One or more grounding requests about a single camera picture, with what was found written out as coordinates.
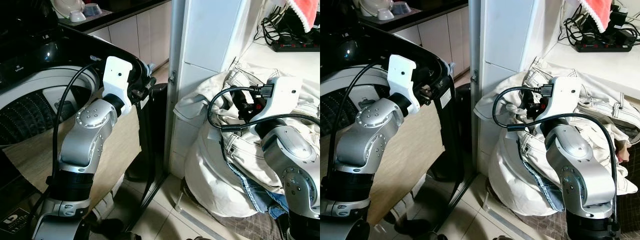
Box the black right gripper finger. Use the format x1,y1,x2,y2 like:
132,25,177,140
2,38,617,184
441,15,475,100
518,90,536,121
230,90,251,121

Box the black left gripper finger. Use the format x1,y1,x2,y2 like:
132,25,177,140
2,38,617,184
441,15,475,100
418,85,437,106
131,86,152,105

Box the glossy black washer lid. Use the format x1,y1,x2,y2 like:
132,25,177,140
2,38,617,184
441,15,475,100
0,25,169,240

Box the cream white jeans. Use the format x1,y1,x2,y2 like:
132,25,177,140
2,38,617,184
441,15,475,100
172,62,321,219
473,56,640,219

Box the top-load washing machine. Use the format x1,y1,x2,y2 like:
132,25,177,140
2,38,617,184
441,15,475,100
320,0,396,137
0,0,108,149

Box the kitchen counter with cabinets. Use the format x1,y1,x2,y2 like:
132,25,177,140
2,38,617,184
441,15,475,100
357,0,472,78
57,0,174,73

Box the black power strip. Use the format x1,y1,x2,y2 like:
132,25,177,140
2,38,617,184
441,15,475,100
270,39,321,53
573,39,634,54

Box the white cabinet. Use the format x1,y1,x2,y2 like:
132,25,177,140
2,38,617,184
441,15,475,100
470,0,568,177
169,0,263,179

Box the grey blue bowl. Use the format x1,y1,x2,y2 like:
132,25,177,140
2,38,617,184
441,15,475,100
82,2,104,17
392,1,414,16

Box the blue denim garment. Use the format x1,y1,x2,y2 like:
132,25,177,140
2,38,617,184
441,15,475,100
227,160,290,220
531,159,570,213

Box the red fluffy cloth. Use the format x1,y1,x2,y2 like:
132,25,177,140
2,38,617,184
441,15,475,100
287,0,320,34
579,0,614,34

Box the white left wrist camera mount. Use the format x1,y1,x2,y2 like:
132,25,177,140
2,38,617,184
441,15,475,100
102,56,134,115
387,54,421,115

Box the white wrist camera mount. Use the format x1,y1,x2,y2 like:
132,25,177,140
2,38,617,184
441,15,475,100
264,76,304,124
387,54,421,115
102,56,134,115
548,76,584,127

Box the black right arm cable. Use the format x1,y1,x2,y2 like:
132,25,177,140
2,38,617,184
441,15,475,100
492,86,620,226
206,86,321,133

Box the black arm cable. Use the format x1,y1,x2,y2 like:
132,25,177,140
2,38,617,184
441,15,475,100
26,61,105,226
206,86,321,133
321,61,392,186
492,86,620,226

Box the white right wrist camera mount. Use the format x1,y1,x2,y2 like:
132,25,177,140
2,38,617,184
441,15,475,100
548,76,584,127
264,76,304,124

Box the grey metal door frame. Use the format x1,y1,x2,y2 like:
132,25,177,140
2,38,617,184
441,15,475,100
165,0,187,179
467,0,484,176

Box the black charger cables bundle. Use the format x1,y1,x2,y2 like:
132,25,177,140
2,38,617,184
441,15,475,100
559,2,632,46
254,4,321,45

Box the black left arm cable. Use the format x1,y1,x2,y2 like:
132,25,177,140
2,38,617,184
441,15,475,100
26,61,105,226
321,61,392,186

